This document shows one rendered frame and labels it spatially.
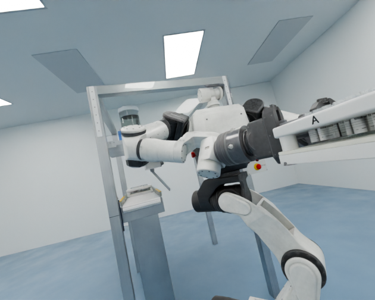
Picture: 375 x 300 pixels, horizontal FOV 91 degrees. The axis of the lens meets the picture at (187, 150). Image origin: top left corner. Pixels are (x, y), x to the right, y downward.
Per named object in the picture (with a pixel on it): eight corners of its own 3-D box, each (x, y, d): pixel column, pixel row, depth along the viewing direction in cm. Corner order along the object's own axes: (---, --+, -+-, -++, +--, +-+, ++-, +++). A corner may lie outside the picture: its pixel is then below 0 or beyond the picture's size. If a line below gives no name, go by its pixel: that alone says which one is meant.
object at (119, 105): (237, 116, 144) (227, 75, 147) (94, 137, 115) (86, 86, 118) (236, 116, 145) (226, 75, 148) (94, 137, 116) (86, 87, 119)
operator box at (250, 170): (268, 170, 138) (259, 136, 140) (249, 175, 133) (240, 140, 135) (262, 170, 143) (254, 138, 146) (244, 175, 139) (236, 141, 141)
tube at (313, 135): (326, 154, 31) (313, 111, 31) (320, 155, 30) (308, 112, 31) (319, 155, 32) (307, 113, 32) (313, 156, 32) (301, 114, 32)
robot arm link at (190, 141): (223, 131, 51) (177, 129, 54) (220, 160, 47) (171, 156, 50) (224, 143, 56) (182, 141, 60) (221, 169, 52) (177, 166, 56)
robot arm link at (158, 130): (106, 128, 59) (149, 115, 78) (113, 164, 64) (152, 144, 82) (133, 131, 54) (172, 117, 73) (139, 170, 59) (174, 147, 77)
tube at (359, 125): (376, 148, 24) (358, 93, 24) (369, 150, 23) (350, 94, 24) (365, 149, 25) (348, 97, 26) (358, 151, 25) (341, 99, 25)
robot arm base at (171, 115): (157, 148, 83) (158, 137, 93) (184, 152, 85) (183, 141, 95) (162, 117, 76) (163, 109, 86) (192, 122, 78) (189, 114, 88)
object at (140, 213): (165, 211, 130) (162, 197, 131) (122, 223, 122) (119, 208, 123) (152, 194, 254) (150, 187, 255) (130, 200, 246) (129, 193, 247)
